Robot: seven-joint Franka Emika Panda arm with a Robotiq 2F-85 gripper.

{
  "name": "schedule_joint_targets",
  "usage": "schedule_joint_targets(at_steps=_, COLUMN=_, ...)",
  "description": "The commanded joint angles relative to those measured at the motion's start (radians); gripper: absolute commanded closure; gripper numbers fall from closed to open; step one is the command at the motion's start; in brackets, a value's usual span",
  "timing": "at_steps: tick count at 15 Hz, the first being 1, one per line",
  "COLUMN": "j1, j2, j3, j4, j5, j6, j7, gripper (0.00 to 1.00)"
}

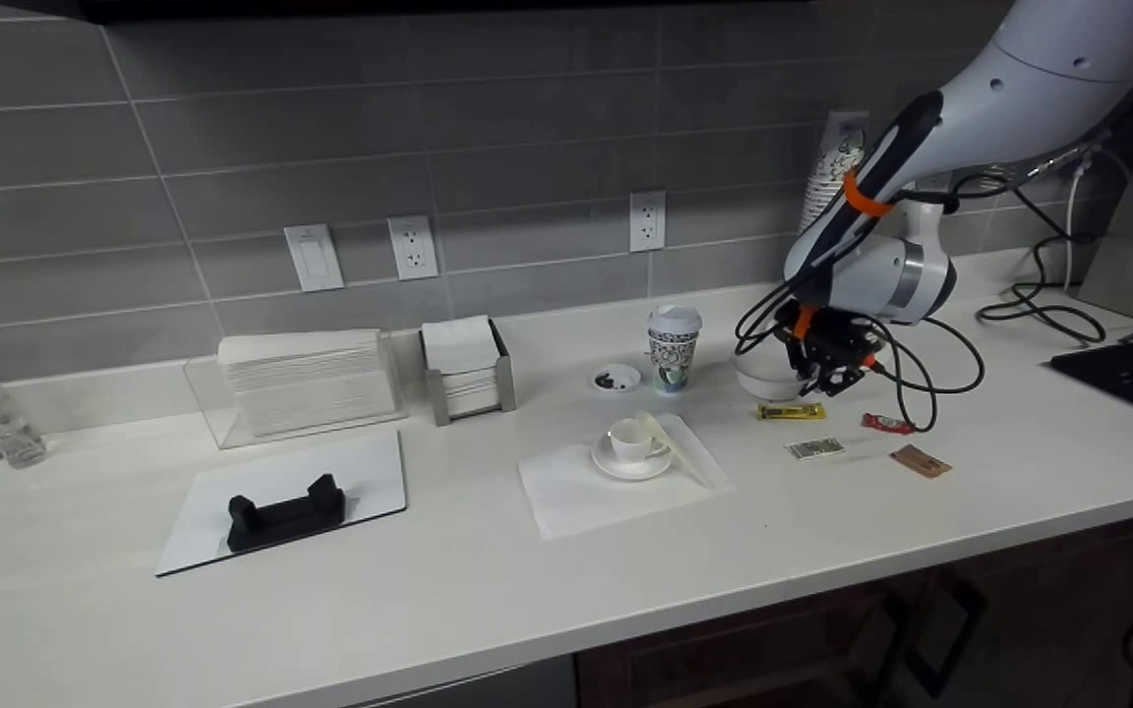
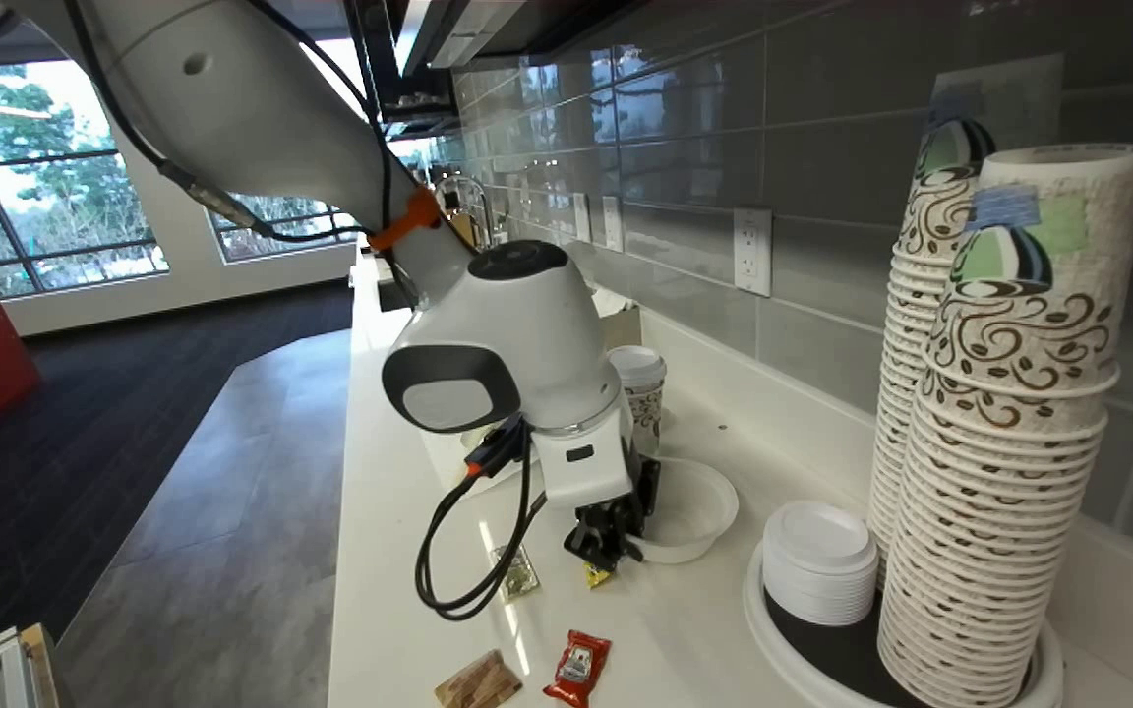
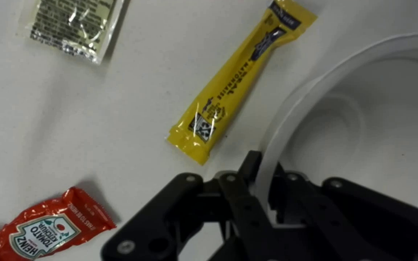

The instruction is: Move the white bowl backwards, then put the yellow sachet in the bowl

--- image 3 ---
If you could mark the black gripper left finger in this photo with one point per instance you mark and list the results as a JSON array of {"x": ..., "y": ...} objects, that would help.
[{"x": 170, "y": 221}]

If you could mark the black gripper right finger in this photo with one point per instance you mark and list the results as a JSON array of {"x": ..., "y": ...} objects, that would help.
[{"x": 354, "y": 226}]

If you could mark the white bowl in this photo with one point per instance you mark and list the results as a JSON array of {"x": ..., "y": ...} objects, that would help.
[{"x": 387, "y": 124}]

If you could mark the yellow sachet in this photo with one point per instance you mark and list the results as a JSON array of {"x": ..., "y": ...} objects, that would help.
[{"x": 238, "y": 81}]

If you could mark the red ketchup sachet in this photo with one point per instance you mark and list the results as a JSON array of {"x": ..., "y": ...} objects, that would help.
[{"x": 43, "y": 232}]

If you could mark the green clear sachet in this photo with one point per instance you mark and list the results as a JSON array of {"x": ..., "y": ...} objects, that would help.
[{"x": 75, "y": 23}]

